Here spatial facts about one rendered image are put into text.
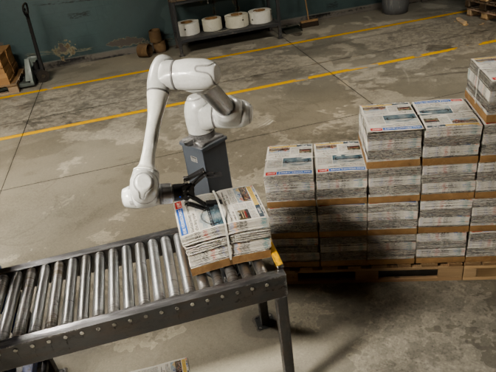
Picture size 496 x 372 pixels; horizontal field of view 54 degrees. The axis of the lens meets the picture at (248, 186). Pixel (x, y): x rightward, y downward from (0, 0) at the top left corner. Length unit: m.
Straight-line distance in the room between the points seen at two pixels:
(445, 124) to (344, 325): 1.26
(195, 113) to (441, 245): 1.65
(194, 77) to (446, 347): 1.94
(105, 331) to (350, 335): 1.42
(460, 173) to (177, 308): 1.69
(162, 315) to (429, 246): 1.71
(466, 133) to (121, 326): 1.93
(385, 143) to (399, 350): 1.12
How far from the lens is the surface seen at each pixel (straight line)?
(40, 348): 2.24
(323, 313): 3.09
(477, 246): 3.24
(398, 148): 2.76
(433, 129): 2.75
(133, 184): 1.90
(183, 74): 2.19
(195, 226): 2.10
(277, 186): 2.82
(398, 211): 2.96
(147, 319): 2.15
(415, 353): 2.93
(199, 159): 2.88
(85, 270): 2.45
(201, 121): 2.79
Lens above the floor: 2.22
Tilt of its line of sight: 31 degrees down
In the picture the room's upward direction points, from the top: 8 degrees counter-clockwise
